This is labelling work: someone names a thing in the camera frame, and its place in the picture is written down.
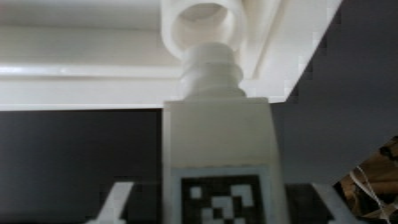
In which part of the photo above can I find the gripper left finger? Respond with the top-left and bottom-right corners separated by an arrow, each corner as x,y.
87,182 -> 135,224

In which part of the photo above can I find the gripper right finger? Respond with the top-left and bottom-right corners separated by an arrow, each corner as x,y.
313,183 -> 366,224

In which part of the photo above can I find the white table leg with tag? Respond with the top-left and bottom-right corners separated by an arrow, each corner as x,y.
162,43 -> 290,224

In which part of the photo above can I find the white square tabletop panel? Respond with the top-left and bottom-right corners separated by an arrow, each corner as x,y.
0,0 -> 343,111

